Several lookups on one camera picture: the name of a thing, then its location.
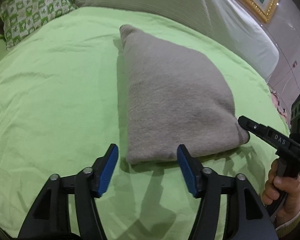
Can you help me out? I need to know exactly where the pink patterned bedding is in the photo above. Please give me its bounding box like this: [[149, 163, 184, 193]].
[[268, 85, 288, 123]]

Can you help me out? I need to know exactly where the green checkered pillow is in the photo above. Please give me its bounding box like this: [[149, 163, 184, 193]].
[[0, 0, 78, 48]]

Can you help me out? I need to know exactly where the person's right hand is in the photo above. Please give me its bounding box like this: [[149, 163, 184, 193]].
[[262, 158, 300, 228]]

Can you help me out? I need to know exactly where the wall socket with cable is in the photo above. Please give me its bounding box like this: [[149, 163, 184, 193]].
[[270, 61, 298, 93]]

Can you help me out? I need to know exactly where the beige knit sweater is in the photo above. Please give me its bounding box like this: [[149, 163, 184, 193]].
[[120, 25, 250, 164]]

